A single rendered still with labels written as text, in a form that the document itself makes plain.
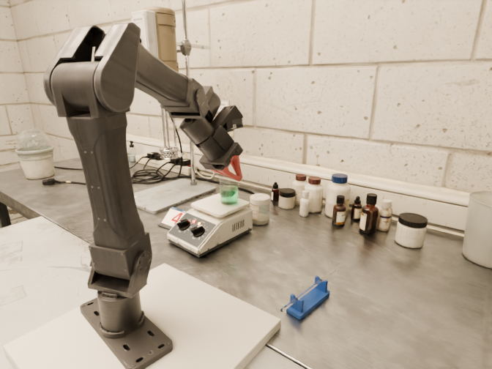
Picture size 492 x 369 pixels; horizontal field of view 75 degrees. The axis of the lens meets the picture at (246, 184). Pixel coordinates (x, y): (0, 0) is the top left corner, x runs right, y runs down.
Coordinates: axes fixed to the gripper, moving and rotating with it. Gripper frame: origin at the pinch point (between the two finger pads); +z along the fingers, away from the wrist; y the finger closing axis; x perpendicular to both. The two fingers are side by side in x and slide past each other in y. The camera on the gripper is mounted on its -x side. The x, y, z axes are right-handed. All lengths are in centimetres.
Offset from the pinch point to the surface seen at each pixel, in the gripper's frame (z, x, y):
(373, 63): 7, -52, -13
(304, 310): 9.6, 21.2, -27.3
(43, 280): -15.0, 43.2, 16.8
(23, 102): -37, -23, 243
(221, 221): 4.3, 11.0, 1.5
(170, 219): 4.2, 14.7, 22.5
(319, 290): 13.7, 15.6, -25.6
